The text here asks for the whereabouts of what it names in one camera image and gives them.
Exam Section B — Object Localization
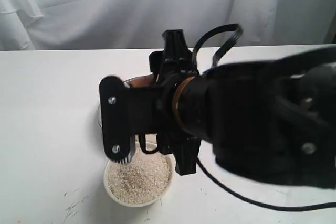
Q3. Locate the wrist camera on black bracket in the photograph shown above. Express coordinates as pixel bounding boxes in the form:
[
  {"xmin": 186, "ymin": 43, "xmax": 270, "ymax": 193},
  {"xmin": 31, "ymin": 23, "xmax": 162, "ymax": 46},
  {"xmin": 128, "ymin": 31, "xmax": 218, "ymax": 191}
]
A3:
[{"xmin": 99, "ymin": 76, "xmax": 169, "ymax": 164}]

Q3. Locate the black cable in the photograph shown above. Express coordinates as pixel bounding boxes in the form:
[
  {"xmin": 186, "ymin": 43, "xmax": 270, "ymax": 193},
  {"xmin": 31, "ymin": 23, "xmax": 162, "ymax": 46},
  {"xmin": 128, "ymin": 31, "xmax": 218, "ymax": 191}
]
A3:
[{"xmin": 138, "ymin": 23, "xmax": 336, "ymax": 212}]

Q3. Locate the rice in white bowl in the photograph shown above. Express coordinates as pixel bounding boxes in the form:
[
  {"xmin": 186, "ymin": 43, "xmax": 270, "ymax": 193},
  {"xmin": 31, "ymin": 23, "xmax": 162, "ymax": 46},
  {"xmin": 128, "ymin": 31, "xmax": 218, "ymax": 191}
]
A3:
[{"xmin": 107, "ymin": 153, "xmax": 170, "ymax": 205}]

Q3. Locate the white ceramic bowl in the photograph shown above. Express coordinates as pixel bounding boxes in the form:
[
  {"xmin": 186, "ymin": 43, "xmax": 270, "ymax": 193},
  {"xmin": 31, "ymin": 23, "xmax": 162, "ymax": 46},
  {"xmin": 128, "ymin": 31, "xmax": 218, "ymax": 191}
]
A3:
[{"xmin": 103, "ymin": 141, "xmax": 175, "ymax": 208}]

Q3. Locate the white backdrop cloth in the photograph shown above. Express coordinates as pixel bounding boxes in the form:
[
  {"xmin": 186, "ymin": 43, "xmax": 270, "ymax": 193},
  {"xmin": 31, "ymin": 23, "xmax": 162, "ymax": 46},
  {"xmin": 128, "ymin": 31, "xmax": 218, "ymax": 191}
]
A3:
[{"xmin": 1, "ymin": 0, "xmax": 335, "ymax": 50}]

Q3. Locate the round steel tray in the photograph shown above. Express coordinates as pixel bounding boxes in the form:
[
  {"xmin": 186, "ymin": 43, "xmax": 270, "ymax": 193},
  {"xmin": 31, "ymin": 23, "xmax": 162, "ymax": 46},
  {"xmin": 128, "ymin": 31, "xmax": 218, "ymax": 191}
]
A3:
[{"xmin": 96, "ymin": 77, "xmax": 137, "ymax": 130}]

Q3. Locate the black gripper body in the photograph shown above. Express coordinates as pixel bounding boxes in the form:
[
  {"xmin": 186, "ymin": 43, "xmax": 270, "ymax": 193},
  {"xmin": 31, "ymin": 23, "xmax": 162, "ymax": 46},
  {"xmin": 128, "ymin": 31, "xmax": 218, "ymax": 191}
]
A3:
[{"xmin": 161, "ymin": 47, "xmax": 335, "ymax": 189}]

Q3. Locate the brown wooden cup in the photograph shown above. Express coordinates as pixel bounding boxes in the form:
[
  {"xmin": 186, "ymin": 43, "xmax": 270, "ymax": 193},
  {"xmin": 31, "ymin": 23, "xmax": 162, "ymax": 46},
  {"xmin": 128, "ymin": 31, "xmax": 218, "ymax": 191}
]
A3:
[{"xmin": 128, "ymin": 74, "xmax": 156, "ymax": 88}]

